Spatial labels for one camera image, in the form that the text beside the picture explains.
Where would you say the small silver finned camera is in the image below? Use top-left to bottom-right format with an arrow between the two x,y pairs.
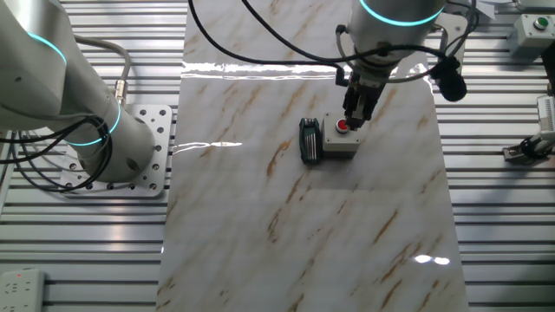
536,94 -> 555,145

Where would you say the grey metal box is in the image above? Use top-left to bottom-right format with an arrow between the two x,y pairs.
515,0 -> 555,12

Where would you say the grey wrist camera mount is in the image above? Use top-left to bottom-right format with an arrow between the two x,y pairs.
435,11 -> 467,66

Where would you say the black device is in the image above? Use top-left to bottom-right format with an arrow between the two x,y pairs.
539,54 -> 555,97

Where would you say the white marble pattern mat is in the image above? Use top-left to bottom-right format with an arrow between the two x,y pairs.
155,0 -> 472,312

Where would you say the black braided cable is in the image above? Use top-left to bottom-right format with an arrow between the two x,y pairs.
240,0 -> 447,65
186,0 -> 349,88

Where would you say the black cable wrap bundle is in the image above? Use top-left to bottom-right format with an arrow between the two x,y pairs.
428,55 -> 469,103

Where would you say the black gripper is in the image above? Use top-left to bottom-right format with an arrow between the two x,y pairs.
343,68 -> 394,131

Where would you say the black ribbed connector block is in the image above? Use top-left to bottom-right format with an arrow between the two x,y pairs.
297,117 -> 324,166

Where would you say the white power strip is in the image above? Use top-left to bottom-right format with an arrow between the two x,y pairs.
0,268 -> 47,312

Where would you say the grey cable with metal connector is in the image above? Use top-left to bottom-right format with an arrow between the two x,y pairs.
73,35 -> 133,108

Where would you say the black base cable loop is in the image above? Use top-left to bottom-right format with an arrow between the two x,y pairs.
0,115 -> 115,194

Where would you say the grey box with red button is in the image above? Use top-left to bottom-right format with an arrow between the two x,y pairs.
321,112 -> 363,159

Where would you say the grey box with green button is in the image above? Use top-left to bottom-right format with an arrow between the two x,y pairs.
506,13 -> 555,60

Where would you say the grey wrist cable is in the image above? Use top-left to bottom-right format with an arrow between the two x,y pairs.
335,23 -> 439,85

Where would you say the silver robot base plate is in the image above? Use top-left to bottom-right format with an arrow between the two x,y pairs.
59,103 -> 174,199

